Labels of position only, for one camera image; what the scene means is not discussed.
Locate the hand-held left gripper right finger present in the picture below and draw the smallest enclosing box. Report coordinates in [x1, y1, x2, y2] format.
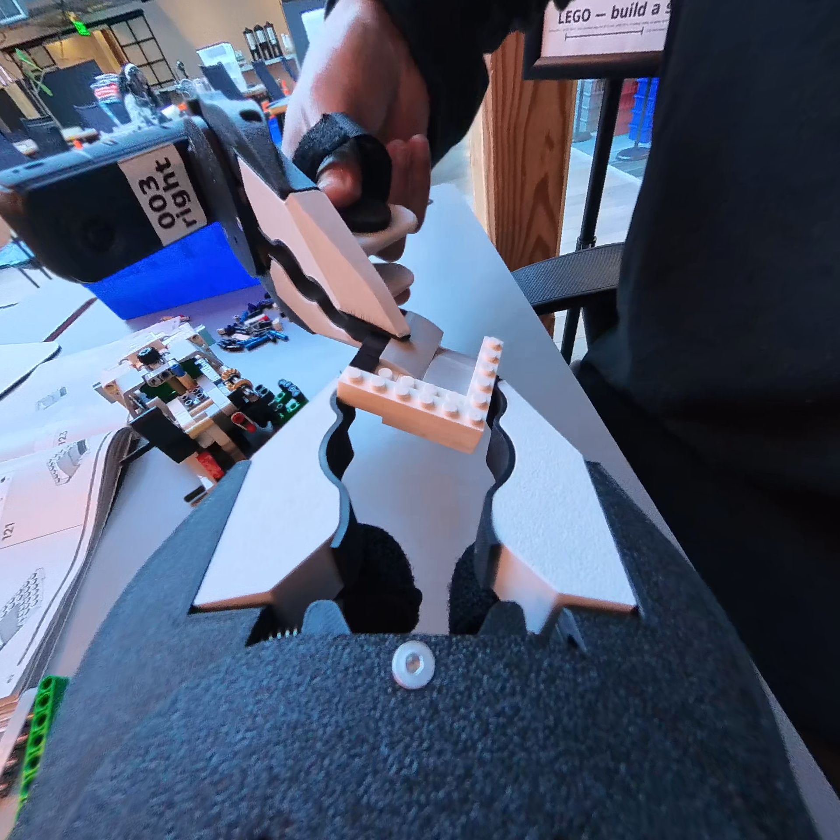
[474, 379, 641, 641]

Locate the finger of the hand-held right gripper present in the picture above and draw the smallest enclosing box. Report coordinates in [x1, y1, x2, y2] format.
[268, 261, 362, 345]
[238, 159, 412, 340]

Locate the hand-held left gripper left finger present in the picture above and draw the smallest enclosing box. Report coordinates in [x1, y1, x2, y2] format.
[189, 387, 358, 634]

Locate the small black lego plate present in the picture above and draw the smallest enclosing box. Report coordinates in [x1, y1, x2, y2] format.
[351, 333, 412, 380]

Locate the white lego corner assembly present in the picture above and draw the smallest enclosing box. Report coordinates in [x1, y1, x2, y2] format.
[336, 311, 506, 455]

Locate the person's right forearm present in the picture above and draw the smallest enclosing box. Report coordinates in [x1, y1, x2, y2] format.
[382, 0, 559, 166]

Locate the pile of small lego pieces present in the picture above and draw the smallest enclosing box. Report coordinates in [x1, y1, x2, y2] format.
[215, 295, 291, 353]

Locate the partly built lego model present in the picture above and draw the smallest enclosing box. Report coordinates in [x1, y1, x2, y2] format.
[95, 322, 309, 508]

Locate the lego instruction booklet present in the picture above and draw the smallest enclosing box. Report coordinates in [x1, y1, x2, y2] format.
[0, 318, 211, 704]

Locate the long green lego beam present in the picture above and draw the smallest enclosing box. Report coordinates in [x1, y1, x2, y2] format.
[16, 676, 70, 809]

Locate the grey lego beam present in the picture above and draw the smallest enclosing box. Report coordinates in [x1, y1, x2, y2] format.
[0, 689, 38, 791]

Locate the person's right hand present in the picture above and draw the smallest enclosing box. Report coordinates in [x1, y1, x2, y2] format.
[282, 0, 434, 221]

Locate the blue plastic bin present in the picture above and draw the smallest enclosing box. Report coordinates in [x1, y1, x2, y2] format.
[84, 222, 265, 321]

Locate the white flat board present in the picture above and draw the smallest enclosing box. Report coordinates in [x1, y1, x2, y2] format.
[0, 341, 62, 399]

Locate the black mesh chair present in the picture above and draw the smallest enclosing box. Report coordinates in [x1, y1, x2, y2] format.
[511, 241, 626, 317]

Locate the person's dark clothed body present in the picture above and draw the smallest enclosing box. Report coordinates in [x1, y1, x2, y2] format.
[570, 0, 840, 811]

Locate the black sign stand pole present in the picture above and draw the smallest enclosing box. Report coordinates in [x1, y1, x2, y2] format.
[560, 77, 623, 363]

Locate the framed paper sign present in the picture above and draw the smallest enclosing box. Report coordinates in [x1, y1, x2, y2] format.
[524, 0, 678, 81]

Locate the wooden post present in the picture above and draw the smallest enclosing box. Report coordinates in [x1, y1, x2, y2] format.
[469, 33, 580, 332]

